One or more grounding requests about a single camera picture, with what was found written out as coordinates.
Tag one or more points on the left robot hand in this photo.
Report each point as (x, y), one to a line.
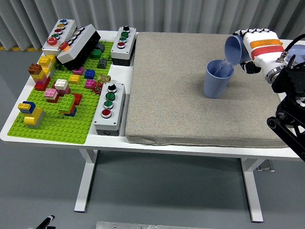
(46, 223)

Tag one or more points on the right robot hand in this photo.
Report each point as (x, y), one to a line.
(264, 47)

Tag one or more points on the blue ribbed cup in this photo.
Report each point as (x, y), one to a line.
(214, 88)
(234, 50)

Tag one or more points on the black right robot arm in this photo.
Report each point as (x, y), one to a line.
(288, 81)

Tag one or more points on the blue plate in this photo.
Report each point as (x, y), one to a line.
(299, 50)

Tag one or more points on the white table leg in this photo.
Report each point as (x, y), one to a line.
(85, 181)
(253, 190)

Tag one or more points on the green studded baseplate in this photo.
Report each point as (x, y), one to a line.
(59, 128)

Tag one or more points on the grey-brown cushion mat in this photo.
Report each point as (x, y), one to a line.
(178, 95)

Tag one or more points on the grey pleated curtain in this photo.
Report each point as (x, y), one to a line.
(166, 14)

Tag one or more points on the blue yellow grey brick duck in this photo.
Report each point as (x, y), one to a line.
(33, 117)

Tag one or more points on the grey four-button control box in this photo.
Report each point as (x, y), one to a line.
(119, 51)
(104, 121)

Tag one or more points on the green orange blue brick stack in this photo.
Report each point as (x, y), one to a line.
(66, 102)

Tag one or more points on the red building brick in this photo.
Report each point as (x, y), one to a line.
(78, 98)

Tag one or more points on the white pink brick stack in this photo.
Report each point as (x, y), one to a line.
(61, 84)

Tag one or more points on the brown yellow pink red brick stack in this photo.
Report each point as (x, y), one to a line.
(39, 78)

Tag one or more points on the brass valve red handwheel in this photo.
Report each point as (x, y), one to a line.
(97, 87)

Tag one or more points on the magenta building brick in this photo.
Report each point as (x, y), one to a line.
(78, 71)
(89, 83)

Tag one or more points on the yellow building brick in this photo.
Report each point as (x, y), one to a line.
(75, 79)

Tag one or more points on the blue building brick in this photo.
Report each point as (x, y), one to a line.
(90, 74)

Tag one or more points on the grey sloped brick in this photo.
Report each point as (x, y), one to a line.
(102, 64)

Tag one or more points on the dark grey arch brick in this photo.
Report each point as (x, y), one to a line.
(101, 46)

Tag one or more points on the green building brick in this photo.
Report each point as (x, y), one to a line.
(96, 53)

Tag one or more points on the white button box black base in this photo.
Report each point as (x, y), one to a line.
(81, 40)

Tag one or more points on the white five-button control box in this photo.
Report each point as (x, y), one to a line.
(58, 31)

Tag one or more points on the grey metal bracket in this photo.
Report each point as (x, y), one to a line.
(265, 167)

